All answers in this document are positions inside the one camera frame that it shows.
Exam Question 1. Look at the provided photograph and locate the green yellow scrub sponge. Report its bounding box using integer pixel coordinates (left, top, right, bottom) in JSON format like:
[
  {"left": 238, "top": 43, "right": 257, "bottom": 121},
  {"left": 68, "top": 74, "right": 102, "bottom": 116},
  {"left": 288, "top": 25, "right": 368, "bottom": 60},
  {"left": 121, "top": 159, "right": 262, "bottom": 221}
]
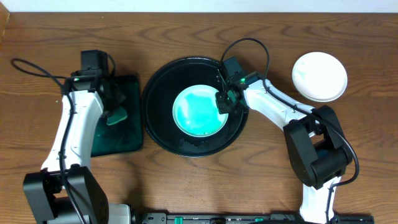
[{"left": 106, "top": 107, "right": 127, "bottom": 126}]

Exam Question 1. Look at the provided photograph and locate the pale green plate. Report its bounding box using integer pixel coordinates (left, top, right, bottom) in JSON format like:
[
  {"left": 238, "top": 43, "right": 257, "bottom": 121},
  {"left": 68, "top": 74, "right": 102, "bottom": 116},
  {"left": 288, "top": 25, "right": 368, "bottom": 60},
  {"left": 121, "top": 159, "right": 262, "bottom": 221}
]
[{"left": 172, "top": 85, "right": 228, "bottom": 138}]

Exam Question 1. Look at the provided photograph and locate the white plate smeared green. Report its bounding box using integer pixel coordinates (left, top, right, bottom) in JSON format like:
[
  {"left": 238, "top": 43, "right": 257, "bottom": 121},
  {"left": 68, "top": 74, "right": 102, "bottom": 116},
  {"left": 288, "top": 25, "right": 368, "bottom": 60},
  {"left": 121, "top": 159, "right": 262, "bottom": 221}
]
[{"left": 292, "top": 52, "right": 348, "bottom": 102}]

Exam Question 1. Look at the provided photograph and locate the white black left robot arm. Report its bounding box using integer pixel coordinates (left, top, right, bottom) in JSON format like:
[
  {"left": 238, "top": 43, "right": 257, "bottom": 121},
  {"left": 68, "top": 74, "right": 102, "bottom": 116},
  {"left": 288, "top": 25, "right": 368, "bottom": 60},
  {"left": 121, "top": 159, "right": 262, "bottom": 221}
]
[{"left": 23, "top": 75, "right": 131, "bottom": 223}]

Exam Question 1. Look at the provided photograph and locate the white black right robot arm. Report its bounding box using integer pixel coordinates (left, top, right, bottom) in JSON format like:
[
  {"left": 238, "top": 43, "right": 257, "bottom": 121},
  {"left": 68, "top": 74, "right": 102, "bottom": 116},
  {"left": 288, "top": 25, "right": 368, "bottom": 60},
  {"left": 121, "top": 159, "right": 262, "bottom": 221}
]
[{"left": 216, "top": 72, "right": 359, "bottom": 223}]

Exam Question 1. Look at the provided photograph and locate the dark green rectangular tray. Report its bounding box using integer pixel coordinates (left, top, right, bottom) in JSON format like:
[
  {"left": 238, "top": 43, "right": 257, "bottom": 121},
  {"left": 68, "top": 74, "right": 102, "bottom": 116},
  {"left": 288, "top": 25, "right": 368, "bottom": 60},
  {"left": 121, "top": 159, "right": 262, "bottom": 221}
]
[{"left": 91, "top": 75, "right": 144, "bottom": 157}]

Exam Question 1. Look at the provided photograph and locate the round black tray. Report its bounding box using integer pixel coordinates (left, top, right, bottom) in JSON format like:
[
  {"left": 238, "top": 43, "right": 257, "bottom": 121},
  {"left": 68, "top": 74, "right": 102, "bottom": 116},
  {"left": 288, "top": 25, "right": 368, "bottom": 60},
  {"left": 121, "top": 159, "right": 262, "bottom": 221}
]
[{"left": 141, "top": 57, "right": 248, "bottom": 157}]

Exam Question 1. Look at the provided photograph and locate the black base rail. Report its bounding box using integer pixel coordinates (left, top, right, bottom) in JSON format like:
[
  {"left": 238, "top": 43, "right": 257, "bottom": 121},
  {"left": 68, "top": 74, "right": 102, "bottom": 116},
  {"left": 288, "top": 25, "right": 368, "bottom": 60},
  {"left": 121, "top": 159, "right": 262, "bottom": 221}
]
[{"left": 141, "top": 213, "right": 374, "bottom": 224}]

